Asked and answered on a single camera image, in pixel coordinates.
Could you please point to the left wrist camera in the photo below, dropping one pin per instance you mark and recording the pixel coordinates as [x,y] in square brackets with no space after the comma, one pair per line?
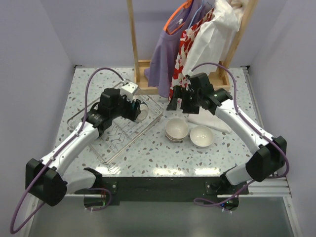
[129,89]

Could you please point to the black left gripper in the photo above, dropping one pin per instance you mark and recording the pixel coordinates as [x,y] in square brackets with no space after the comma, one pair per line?
[135,109]

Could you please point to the blue hanger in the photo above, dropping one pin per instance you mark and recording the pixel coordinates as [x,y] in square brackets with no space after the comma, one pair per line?
[203,6]

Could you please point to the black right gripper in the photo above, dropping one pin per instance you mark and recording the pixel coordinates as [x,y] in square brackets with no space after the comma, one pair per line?
[179,92]

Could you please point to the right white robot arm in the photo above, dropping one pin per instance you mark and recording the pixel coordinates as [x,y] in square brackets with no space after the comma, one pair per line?
[267,151]

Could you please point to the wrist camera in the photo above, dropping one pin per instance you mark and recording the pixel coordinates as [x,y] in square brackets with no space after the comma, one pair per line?
[129,89]
[190,74]

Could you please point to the wire dish rack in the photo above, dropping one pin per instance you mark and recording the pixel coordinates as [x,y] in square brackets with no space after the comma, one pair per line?
[118,138]

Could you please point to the purple shirt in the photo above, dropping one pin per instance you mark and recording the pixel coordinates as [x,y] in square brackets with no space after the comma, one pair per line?
[160,71]

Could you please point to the white ribbed bowl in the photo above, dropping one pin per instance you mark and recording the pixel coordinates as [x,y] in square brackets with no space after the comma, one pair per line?
[201,136]

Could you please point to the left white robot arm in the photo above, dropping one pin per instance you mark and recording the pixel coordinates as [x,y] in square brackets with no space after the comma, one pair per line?
[44,177]

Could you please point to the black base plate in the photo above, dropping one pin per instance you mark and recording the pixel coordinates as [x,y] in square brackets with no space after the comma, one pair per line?
[167,189]

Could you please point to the folded white cloth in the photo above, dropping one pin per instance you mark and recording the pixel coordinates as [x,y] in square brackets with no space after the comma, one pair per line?
[205,118]

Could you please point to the white hanging garment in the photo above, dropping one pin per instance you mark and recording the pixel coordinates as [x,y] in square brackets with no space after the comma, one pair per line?
[215,36]

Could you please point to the red white floral garment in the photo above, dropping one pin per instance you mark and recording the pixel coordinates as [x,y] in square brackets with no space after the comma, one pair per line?
[186,41]

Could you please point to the teal and white bowl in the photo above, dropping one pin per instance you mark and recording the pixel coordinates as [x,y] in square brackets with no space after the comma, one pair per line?
[144,110]

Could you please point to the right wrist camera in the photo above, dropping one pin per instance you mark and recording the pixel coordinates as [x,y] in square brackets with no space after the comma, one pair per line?
[190,74]

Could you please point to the beige bowl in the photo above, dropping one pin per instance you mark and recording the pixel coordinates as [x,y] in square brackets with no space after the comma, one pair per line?
[176,128]

